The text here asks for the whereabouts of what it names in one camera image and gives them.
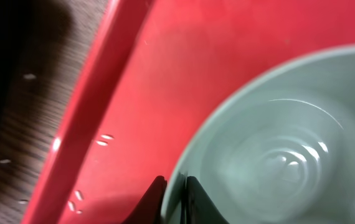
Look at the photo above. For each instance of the black rectangular tray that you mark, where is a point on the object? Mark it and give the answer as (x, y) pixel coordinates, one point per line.
(24, 25)

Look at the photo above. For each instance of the red plastic serving tray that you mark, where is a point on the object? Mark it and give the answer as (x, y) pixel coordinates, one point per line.
(155, 71)

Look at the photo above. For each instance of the mint green bowl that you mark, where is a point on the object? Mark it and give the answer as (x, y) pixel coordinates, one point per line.
(281, 149)

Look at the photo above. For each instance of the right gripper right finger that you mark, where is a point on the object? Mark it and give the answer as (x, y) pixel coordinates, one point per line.
(198, 208)

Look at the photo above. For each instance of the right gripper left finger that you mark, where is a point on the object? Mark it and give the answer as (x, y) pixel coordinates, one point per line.
(148, 209)

